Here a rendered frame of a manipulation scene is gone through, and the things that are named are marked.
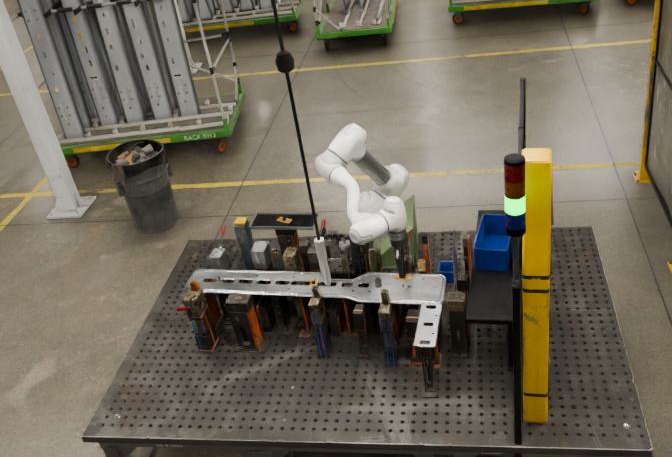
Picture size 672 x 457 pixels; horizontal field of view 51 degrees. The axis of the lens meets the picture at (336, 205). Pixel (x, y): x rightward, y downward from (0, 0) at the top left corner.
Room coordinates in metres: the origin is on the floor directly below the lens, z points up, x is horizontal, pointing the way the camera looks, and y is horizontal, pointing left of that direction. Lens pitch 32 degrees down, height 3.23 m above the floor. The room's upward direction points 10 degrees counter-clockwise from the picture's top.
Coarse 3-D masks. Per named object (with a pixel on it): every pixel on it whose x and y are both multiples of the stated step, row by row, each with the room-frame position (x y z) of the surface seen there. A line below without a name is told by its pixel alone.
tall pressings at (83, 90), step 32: (32, 0) 7.03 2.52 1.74; (64, 0) 7.23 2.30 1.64; (96, 0) 7.20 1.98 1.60; (160, 0) 7.10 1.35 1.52; (32, 32) 7.01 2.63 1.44; (64, 32) 7.46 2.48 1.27; (96, 32) 7.42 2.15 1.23; (128, 32) 7.19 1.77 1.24; (160, 32) 7.14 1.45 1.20; (64, 64) 7.21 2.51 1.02; (96, 64) 7.18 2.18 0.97; (128, 64) 7.16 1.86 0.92; (160, 64) 7.31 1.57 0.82; (64, 96) 6.96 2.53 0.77; (96, 96) 7.16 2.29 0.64; (128, 96) 7.12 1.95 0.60; (160, 96) 7.06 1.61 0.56; (192, 96) 7.04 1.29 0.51; (64, 128) 6.96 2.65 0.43
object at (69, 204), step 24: (0, 0) 6.03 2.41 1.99; (0, 24) 5.92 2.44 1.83; (0, 48) 5.93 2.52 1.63; (24, 72) 5.97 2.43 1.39; (24, 96) 5.92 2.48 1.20; (24, 120) 5.94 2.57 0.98; (48, 120) 6.04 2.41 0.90; (48, 144) 5.92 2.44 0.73; (48, 168) 5.93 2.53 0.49; (72, 192) 5.98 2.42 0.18; (48, 216) 5.89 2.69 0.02; (72, 216) 5.81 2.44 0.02
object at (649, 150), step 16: (656, 0) 4.84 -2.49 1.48; (656, 16) 4.83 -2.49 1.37; (656, 32) 4.83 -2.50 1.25; (656, 48) 4.78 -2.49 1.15; (656, 64) 4.74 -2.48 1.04; (656, 80) 4.74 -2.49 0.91; (656, 96) 4.69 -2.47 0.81; (656, 112) 4.63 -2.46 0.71; (656, 128) 4.59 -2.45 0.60; (656, 144) 4.54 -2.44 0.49; (640, 160) 4.87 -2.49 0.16; (656, 160) 4.51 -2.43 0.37; (640, 176) 4.83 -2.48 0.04; (656, 176) 4.48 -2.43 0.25; (656, 192) 4.40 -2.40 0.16
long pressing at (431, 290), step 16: (208, 272) 3.16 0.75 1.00; (224, 272) 3.14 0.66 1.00; (240, 272) 3.11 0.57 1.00; (256, 272) 3.09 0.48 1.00; (272, 272) 3.06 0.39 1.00; (288, 272) 3.03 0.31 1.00; (304, 272) 3.01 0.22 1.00; (368, 272) 2.92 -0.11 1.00; (208, 288) 3.02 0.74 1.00; (224, 288) 2.99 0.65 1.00; (240, 288) 2.97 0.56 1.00; (256, 288) 2.95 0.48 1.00; (272, 288) 2.92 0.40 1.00; (304, 288) 2.88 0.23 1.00; (320, 288) 2.86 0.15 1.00; (336, 288) 2.84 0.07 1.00; (352, 288) 2.81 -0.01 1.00; (368, 288) 2.79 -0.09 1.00; (384, 288) 2.77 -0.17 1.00; (400, 288) 2.75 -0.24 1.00; (416, 288) 2.73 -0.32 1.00; (432, 288) 2.71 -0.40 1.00; (416, 304) 2.62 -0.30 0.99
